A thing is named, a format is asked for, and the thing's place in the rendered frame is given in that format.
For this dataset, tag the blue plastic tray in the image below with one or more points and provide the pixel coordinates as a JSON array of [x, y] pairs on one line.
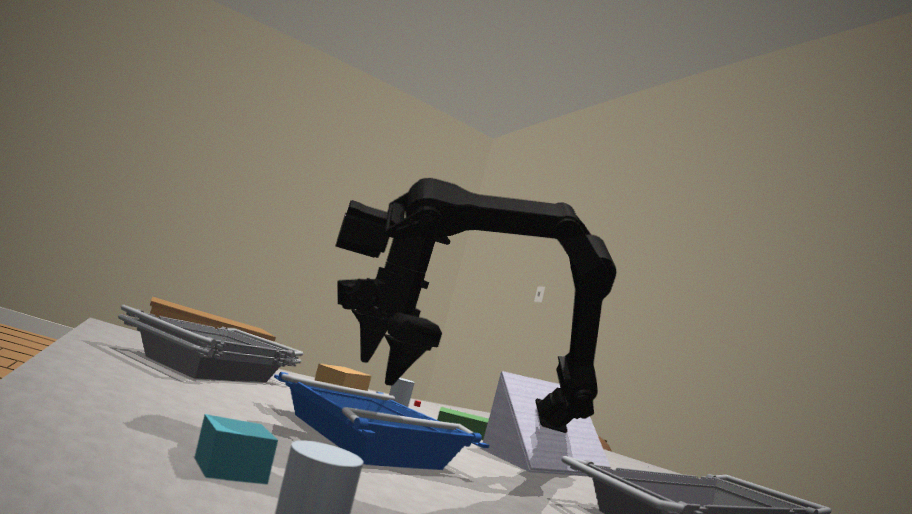
[[376, 442]]

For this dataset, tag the light green block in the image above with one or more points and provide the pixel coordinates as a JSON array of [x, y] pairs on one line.
[[474, 423]]

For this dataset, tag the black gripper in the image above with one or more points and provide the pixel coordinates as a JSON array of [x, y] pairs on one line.
[[409, 336]]

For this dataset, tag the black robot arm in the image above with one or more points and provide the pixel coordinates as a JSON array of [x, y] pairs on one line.
[[436, 209]]

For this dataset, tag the grey cylinder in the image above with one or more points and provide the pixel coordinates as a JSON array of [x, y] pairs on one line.
[[402, 391], [319, 479]]

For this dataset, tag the teal box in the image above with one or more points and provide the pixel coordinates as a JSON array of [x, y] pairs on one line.
[[235, 450]]

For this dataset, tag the tan rectangular box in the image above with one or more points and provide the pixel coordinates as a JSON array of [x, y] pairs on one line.
[[342, 376]]

